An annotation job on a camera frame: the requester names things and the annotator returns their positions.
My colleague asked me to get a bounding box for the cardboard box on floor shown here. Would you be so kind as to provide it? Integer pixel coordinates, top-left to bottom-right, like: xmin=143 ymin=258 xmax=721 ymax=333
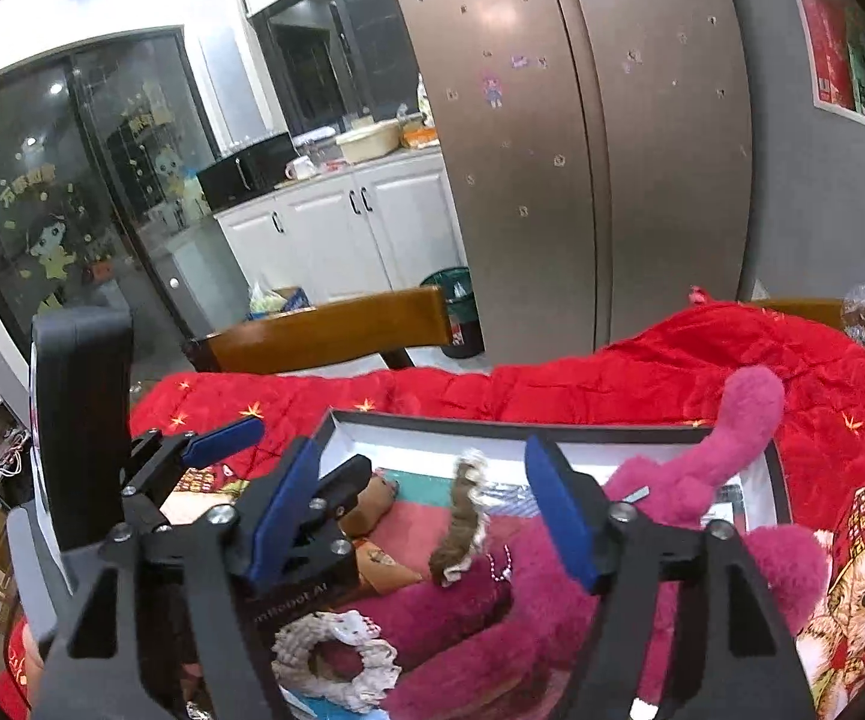
xmin=247 ymin=281 xmax=314 ymax=320

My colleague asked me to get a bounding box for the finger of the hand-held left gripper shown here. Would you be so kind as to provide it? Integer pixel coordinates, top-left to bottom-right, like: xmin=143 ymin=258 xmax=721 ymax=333
xmin=274 ymin=454 xmax=374 ymax=580
xmin=119 ymin=417 xmax=266 ymax=541

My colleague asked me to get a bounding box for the black microwave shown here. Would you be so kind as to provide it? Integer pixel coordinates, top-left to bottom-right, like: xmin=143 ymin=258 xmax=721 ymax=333
xmin=196 ymin=131 xmax=295 ymax=211

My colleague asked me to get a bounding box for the green trash bin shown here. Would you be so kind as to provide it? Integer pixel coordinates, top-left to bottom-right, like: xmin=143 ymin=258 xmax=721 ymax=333
xmin=419 ymin=266 xmax=482 ymax=359

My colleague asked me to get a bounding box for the glass sliding door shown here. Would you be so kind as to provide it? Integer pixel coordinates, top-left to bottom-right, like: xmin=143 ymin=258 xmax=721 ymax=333
xmin=0 ymin=26 xmax=216 ymax=383

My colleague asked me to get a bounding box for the tan triangular snack packet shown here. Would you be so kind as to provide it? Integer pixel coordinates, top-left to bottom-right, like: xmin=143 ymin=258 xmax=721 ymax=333
xmin=353 ymin=538 xmax=426 ymax=597
xmin=349 ymin=469 xmax=402 ymax=539

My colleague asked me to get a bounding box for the dark kitchen window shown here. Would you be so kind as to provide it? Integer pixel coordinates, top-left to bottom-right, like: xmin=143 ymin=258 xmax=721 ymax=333
xmin=256 ymin=0 xmax=434 ymax=140

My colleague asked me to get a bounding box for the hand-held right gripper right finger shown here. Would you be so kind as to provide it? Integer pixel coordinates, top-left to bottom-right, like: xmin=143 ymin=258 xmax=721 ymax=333
xmin=524 ymin=433 xmax=812 ymax=720

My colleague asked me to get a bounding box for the silver refrigerator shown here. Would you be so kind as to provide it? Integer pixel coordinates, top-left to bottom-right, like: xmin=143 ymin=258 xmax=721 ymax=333
xmin=380 ymin=0 xmax=756 ymax=365

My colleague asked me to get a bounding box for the white kitchen cabinet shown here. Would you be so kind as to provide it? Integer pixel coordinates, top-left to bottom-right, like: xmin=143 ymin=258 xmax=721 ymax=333
xmin=214 ymin=146 xmax=471 ymax=308

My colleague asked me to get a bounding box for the pink plush toy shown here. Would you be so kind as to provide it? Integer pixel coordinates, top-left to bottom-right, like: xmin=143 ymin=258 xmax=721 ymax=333
xmin=383 ymin=364 xmax=831 ymax=720

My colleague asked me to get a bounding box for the black cardboard box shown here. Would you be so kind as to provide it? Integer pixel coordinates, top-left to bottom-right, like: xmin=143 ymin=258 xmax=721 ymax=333
xmin=241 ymin=406 xmax=795 ymax=720

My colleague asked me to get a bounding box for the wooden chair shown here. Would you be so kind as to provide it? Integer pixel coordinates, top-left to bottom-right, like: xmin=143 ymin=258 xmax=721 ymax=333
xmin=185 ymin=286 xmax=455 ymax=374
xmin=751 ymin=298 xmax=846 ymax=331

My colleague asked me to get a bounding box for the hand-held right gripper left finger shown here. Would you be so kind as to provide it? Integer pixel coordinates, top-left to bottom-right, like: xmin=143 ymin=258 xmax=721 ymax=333
xmin=41 ymin=436 xmax=323 ymax=720

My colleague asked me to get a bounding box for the brown knitted scrunchie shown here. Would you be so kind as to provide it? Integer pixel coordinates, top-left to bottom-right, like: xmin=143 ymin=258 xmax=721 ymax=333
xmin=428 ymin=448 xmax=489 ymax=587

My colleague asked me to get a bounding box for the red printed blanket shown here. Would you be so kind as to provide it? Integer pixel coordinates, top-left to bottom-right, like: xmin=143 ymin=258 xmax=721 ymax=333
xmin=128 ymin=300 xmax=865 ymax=720

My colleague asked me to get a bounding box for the silver ball chain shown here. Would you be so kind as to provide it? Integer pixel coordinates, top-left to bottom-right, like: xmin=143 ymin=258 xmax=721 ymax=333
xmin=481 ymin=546 xmax=518 ymax=584

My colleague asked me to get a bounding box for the cream lace scrunchie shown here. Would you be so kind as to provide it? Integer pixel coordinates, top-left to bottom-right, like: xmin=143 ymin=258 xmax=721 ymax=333
xmin=271 ymin=610 xmax=404 ymax=713

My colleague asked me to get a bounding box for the red box on shelf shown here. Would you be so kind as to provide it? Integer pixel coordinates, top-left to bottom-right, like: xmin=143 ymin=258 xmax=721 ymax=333
xmin=796 ymin=0 xmax=857 ymax=110

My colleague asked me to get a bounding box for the cream plastic basin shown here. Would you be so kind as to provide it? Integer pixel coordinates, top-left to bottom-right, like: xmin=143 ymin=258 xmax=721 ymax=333
xmin=337 ymin=120 xmax=404 ymax=164

